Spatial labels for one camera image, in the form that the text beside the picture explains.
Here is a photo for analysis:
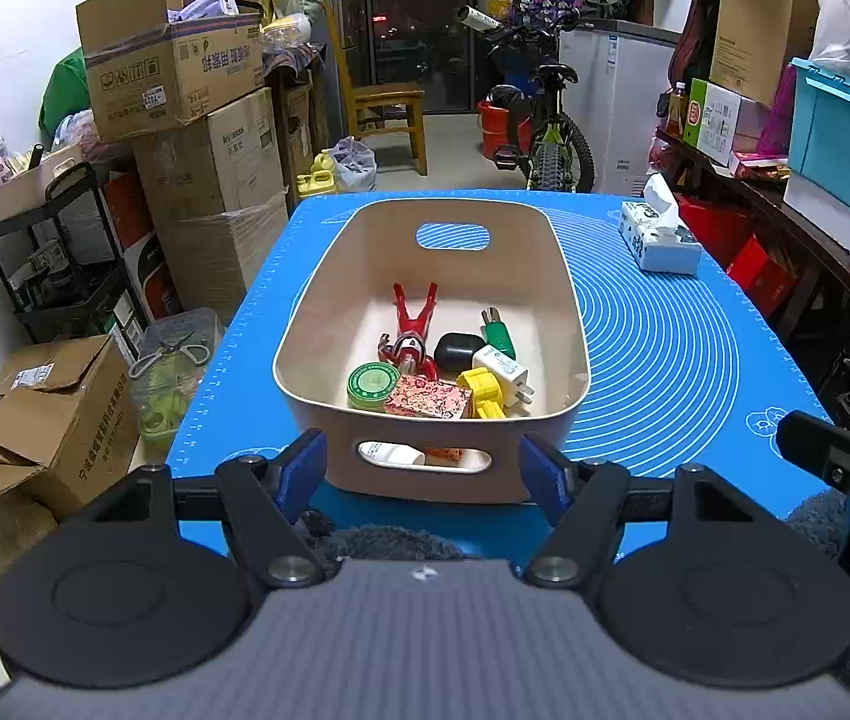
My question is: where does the white box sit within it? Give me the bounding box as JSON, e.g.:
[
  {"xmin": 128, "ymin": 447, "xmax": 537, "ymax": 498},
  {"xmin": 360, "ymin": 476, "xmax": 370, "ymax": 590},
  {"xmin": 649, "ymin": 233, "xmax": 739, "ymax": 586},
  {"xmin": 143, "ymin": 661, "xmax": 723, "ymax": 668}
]
[{"xmin": 783, "ymin": 172, "xmax": 850, "ymax": 256}]

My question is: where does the teal storage crate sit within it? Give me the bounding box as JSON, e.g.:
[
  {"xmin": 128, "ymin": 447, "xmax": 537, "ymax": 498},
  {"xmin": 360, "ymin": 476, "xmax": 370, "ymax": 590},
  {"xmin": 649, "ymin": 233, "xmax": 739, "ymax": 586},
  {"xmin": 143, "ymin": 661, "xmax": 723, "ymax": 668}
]
[{"xmin": 788, "ymin": 56, "xmax": 850, "ymax": 218}]

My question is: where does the black earbuds case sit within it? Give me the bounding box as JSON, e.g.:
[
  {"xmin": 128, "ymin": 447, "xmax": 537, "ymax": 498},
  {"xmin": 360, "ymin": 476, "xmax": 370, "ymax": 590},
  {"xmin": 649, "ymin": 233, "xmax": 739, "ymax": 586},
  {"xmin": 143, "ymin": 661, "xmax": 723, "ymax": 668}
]
[{"xmin": 434, "ymin": 332, "xmax": 480, "ymax": 372}]

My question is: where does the open printed cardboard box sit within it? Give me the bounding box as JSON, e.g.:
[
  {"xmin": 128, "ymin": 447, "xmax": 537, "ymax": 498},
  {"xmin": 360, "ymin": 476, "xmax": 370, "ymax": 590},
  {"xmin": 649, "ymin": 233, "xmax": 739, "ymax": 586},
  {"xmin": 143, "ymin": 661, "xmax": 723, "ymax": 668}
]
[{"xmin": 76, "ymin": 0, "xmax": 268, "ymax": 143}]

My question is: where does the yellow plastic toy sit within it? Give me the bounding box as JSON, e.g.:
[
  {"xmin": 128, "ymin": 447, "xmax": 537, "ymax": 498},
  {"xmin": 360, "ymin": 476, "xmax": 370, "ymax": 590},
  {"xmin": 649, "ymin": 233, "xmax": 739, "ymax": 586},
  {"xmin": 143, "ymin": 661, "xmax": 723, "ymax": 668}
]
[{"xmin": 456, "ymin": 366, "xmax": 507, "ymax": 421}]

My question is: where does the green round tin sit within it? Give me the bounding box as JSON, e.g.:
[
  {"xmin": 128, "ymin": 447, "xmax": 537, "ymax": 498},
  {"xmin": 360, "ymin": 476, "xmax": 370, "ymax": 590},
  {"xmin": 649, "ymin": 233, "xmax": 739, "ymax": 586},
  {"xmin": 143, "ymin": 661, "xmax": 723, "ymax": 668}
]
[{"xmin": 347, "ymin": 361, "xmax": 402, "ymax": 412}]

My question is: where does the clear plastic container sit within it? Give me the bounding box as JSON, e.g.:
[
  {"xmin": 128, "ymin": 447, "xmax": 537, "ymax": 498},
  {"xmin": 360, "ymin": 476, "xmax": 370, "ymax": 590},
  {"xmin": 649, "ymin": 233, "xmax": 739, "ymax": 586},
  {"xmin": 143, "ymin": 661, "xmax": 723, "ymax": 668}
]
[{"xmin": 128, "ymin": 307, "xmax": 227, "ymax": 458}]

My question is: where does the torn cardboard box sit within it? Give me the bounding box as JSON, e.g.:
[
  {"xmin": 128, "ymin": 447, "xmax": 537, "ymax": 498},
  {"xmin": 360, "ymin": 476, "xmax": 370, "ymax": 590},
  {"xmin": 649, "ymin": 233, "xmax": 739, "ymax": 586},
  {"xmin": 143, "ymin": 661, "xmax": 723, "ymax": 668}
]
[{"xmin": 0, "ymin": 334, "xmax": 141, "ymax": 518}]

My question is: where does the yellow plastic jug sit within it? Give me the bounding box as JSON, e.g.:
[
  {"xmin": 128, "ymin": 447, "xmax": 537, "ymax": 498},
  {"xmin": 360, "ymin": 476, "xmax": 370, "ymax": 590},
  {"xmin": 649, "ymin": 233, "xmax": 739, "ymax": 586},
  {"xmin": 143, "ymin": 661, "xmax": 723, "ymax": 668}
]
[{"xmin": 297, "ymin": 154, "xmax": 340, "ymax": 200}]

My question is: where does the clear plastic bag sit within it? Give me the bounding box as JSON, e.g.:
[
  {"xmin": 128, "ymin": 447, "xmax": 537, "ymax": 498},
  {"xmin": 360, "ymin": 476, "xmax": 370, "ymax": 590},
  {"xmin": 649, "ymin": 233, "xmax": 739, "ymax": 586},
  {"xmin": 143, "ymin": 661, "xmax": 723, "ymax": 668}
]
[{"xmin": 327, "ymin": 136, "xmax": 379, "ymax": 194}]

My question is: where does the beige storage bin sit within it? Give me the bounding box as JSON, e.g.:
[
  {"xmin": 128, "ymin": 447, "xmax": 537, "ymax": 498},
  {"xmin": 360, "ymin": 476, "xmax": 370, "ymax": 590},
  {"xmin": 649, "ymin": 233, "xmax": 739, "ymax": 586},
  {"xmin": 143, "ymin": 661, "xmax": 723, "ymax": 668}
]
[{"xmin": 272, "ymin": 199, "xmax": 592, "ymax": 505}]

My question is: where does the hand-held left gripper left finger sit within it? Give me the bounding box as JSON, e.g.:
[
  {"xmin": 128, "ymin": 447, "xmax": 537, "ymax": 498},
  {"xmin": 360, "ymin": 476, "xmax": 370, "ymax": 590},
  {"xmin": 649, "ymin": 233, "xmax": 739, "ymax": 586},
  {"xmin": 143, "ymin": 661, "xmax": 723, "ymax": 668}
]
[{"xmin": 72, "ymin": 427, "xmax": 328, "ymax": 590}]

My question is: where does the green cloth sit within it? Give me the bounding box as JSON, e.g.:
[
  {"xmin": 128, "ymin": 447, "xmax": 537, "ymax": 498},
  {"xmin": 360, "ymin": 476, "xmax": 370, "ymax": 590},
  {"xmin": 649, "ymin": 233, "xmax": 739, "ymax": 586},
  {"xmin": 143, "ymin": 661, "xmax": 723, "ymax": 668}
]
[{"xmin": 42, "ymin": 49, "xmax": 92, "ymax": 136}]

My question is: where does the beige box with handle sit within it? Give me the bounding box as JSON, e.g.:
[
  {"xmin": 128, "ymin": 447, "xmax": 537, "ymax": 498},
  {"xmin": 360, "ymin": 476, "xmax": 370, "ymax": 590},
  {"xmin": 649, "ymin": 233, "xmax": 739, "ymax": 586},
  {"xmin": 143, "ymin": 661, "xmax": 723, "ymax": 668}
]
[{"xmin": 0, "ymin": 146, "xmax": 88, "ymax": 226}]

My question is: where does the dark wooden table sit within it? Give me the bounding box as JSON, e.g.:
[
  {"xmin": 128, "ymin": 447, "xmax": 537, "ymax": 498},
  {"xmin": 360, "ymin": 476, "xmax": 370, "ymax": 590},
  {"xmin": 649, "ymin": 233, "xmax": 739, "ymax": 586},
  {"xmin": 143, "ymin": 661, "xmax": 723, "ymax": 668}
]
[{"xmin": 657, "ymin": 131, "xmax": 850, "ymax": 346}]

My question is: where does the oil bottle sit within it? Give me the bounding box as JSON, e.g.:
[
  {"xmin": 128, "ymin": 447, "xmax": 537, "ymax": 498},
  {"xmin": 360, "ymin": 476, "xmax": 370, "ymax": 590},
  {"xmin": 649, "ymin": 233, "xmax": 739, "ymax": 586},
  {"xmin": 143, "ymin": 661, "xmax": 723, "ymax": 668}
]
[{"xmin": 666, "ymin": 82, "xmax": 690, "ymax": 138}]

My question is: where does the red gift box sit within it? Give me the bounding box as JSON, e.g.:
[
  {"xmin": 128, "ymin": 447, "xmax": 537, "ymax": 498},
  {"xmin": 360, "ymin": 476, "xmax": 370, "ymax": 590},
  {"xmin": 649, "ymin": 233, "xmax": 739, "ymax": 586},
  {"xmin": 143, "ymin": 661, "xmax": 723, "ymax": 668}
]
[{"xmin": 725, "ymin": 236, "xmax": 797, "ymax": 316}]

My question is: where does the white charger plug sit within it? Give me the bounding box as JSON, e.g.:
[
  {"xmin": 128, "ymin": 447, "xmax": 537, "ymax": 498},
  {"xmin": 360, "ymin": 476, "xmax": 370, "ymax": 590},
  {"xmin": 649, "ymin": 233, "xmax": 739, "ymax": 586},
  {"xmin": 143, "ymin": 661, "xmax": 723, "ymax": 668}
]
[{"xmin": 471, "ymin": 345, "xmax": 536, "ymax": 410}]

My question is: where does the blue silicone mat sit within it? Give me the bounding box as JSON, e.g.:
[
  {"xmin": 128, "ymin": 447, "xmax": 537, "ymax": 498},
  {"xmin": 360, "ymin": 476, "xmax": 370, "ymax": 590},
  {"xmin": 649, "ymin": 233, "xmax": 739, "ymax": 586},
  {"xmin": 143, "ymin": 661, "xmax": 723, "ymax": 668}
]
[{"xmin": 166, "ymin": 191, "xmax": 834, "ymax": 563}]

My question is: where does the red paper bag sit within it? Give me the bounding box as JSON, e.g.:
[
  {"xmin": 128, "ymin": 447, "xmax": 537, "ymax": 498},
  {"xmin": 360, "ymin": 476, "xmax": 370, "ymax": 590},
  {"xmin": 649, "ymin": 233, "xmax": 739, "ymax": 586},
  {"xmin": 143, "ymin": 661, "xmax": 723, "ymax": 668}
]
[{"xmin": 675, "ymin": 195, "xmax": 756, "ymax": 267}]

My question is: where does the red action figure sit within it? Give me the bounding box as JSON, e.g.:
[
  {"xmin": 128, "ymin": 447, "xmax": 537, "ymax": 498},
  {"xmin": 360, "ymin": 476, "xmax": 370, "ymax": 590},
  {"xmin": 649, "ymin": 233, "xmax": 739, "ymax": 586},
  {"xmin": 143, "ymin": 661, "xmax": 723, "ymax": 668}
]
[{"xmin": 377, "ymin": 283, "xmax": 441, "ymax": 383}]

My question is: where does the white tube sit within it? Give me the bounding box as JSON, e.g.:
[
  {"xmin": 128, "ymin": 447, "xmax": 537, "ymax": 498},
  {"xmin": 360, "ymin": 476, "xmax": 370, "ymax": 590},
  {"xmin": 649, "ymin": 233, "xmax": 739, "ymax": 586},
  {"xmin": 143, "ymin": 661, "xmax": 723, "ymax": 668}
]
[{"xmin": 359, "ymin": 441, "xmax": 426, "ymax": 468}]

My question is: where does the plain cardboard box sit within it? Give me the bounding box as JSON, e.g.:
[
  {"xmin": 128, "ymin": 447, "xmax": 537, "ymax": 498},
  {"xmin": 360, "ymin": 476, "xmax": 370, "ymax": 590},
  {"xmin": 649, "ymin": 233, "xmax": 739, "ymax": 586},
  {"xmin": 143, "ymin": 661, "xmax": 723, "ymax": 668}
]
[{"xmin": 132, "ymin": 86, "xmax": 283, "ymax": 218}]

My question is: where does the pink plastic item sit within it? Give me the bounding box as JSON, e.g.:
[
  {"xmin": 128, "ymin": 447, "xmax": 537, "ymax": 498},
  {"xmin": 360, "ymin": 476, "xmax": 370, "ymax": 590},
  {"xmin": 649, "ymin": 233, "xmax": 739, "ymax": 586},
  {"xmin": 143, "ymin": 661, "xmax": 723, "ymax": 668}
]
[{"xmin": 758, "ymin": 64, "xmax": 798, "ymax": 158}]

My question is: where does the green white carton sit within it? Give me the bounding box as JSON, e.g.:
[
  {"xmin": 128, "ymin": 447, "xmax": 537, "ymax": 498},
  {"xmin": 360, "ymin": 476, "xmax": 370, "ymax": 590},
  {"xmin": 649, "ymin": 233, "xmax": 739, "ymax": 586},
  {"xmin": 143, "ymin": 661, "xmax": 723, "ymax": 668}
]
[{"xmin": 683, "ymin": 79, "xmax": 744, "ymax": 166}]

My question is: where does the green black bicycle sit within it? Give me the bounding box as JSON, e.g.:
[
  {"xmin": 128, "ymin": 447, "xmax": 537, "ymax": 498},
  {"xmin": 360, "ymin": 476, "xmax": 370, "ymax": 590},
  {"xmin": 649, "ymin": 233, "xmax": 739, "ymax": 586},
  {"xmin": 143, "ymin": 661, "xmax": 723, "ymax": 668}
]
[{"xmin": 462, "ymin": 7, "xmax": 598, "ymax": 196}]

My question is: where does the red patterned box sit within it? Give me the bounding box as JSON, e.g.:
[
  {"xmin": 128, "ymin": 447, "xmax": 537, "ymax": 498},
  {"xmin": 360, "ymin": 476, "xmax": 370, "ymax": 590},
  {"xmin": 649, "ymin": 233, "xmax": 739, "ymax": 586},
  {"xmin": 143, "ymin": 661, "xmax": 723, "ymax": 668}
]
[{"xmin": 383, "ymin": 373, "xmax": 473, "ymax": 421}]

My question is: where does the tall cardboard box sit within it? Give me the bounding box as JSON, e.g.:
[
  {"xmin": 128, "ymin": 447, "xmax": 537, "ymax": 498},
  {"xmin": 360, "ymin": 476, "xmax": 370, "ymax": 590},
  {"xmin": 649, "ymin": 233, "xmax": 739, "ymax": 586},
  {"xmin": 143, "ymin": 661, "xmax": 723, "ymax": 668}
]
[{"xmin": 710, "ymin": 0, "xmax": 819, "ymax": 106}]

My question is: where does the green-handled tool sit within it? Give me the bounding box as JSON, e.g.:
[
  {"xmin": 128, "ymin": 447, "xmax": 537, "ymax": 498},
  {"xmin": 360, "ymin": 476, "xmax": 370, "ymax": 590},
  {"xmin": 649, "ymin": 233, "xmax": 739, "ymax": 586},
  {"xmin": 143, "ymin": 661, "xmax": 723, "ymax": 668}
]
[{"xmin": 479, "ymin": 306, "xmax": 519, "ymax": 361}]

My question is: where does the wrapped cardboard box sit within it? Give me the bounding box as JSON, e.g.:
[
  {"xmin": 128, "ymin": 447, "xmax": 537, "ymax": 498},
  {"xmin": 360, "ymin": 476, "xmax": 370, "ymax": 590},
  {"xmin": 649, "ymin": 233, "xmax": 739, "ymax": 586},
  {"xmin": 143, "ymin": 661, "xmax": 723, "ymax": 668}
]
[{"xmin": 162, "ymin": 191, "xmax": 291, "ymax": 323}]

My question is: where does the black trolley rack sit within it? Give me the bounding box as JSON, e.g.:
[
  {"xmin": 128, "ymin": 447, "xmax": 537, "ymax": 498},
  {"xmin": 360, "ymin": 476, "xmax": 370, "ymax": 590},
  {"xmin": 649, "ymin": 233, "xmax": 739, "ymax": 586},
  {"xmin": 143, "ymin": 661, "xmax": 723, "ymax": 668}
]
[{"xmin": 0, "ymin": 157, "xmax": 142, "ymax": 346}]

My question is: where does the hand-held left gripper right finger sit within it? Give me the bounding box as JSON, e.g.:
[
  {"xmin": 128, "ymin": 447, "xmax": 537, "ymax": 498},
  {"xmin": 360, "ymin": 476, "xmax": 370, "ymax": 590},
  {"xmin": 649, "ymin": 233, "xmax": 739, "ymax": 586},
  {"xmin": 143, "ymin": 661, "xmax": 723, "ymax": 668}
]
[{"xmin": 521, "ymin": 431, "xmax": 778, "ymax": 590}]

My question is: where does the wooden chair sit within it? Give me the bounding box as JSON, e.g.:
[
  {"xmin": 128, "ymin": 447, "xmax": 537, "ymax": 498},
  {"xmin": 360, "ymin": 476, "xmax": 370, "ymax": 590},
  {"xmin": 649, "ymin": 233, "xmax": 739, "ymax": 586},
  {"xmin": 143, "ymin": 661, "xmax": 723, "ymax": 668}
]
[{"xmin": 327, "ymin": 0, "xmax": 429, "ymax": 177}]

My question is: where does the floral tissue box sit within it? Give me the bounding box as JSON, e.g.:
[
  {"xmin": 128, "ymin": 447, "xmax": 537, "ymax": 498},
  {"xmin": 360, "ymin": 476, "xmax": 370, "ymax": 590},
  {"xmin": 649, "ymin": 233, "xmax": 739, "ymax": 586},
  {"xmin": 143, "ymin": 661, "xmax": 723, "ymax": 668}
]
[{"xmin": 615, "ymin": 172, "xmax": 705, "ymax": 275}]

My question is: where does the white chest freezer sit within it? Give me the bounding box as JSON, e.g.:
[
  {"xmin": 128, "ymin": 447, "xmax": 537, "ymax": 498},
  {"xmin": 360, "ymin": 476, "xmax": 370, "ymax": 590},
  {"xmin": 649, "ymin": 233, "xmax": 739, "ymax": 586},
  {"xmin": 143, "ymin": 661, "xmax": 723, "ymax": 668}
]
[{"xmin": 555, "ymin": 19, "xmax": 684, "ymax": 196}]

